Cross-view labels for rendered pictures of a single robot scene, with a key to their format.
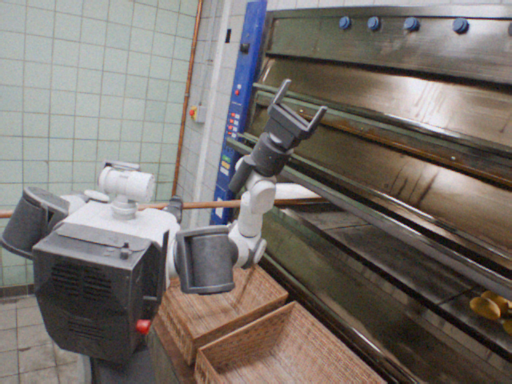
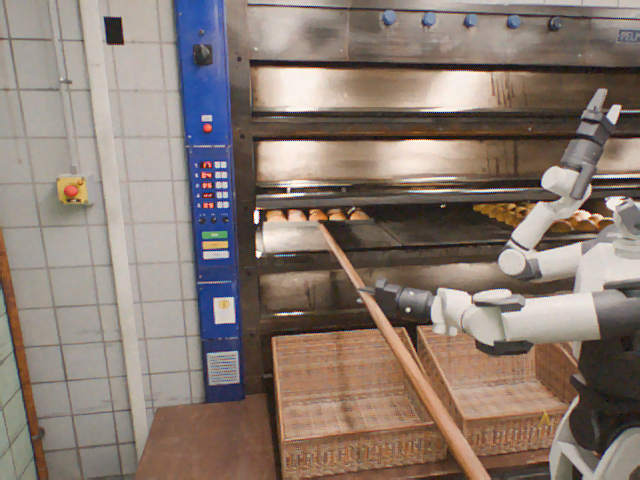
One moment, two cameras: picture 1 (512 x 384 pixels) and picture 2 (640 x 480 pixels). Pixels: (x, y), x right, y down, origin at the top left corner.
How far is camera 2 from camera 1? 172 cm
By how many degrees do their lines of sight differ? 60
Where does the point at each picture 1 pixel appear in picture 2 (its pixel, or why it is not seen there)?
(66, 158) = not seen: outside the picture
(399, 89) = (470, 83)
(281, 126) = (604, 128)
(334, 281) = (447, 279)
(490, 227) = not seen: hidden behind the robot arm
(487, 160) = (554, 122)
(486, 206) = (557, 153)
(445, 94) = (510, 80)
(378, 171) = (469, 161)
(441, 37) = (498, 32)
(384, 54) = (445, 52)
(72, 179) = not seen: outside the picture
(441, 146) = (519, 123)
